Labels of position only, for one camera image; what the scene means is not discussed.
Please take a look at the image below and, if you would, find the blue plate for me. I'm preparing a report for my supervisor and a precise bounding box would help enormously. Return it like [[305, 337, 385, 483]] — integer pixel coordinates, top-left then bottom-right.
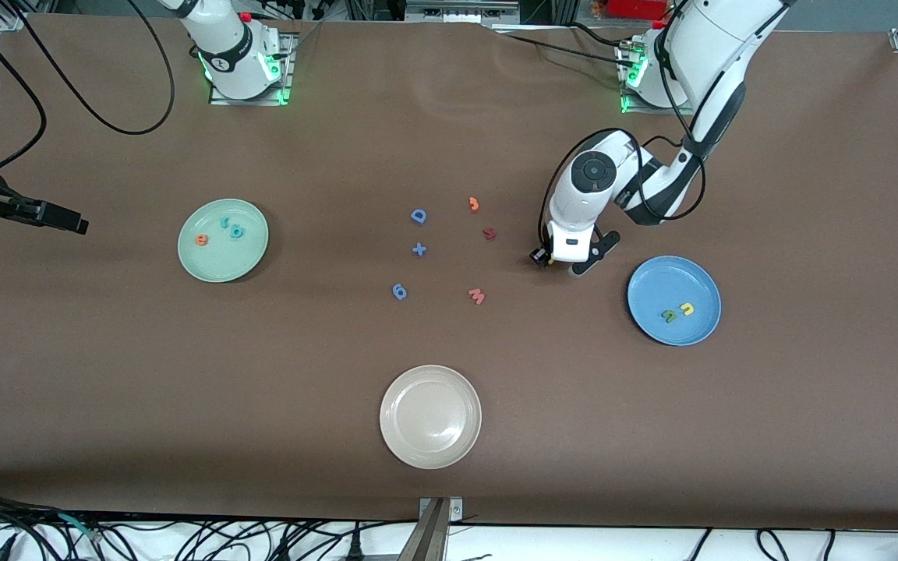
[[627, 255, 723, 347]]

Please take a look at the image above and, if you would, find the mint green plate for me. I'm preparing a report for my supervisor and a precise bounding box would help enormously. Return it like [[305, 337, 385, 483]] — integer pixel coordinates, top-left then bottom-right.
[[177, 198, 270, 284]]

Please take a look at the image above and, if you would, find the beige plate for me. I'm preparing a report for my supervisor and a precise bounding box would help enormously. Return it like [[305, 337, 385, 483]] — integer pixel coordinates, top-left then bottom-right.
[[379, 364, 483, 470]]

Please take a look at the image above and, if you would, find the red box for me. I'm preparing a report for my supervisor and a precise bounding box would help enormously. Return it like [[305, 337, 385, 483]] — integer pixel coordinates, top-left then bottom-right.
[[603, 0, 670, 21]]

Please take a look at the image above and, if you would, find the aluminium profile bar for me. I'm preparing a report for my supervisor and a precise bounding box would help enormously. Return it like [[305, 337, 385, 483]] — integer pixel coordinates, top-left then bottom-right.
[[398, 499, 451, 561]]

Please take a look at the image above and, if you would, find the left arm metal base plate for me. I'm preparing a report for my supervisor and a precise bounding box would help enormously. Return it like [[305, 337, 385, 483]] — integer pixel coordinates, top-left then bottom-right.
[[617, 39, 699, 116]]

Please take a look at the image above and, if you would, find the black table cable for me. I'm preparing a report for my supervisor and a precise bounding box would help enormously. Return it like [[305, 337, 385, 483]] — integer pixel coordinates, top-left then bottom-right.
[[562, 22, 625, 48], [488, 30, 637, 71]]

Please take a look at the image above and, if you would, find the metal frame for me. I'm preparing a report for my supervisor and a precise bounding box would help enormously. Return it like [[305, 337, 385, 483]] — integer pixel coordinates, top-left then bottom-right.
[[405, 0, 521, 26]]

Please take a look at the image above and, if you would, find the small metal bracket plate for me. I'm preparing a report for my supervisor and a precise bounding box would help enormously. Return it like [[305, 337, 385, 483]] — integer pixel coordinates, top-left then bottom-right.
[[418, 496, 465, 523]]

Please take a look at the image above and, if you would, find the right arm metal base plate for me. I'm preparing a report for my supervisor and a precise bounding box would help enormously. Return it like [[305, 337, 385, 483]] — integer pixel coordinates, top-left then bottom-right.
[[209, 31, 298, 107]]

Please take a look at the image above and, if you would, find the teal floor cable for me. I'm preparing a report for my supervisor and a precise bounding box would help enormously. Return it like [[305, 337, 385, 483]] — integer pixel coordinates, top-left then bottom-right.
[[58, 512, 99, 541]]

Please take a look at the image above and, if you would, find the black floor cable with plug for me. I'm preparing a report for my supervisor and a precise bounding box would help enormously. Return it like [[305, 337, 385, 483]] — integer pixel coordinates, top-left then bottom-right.
[[278, 520, 387, 561]]

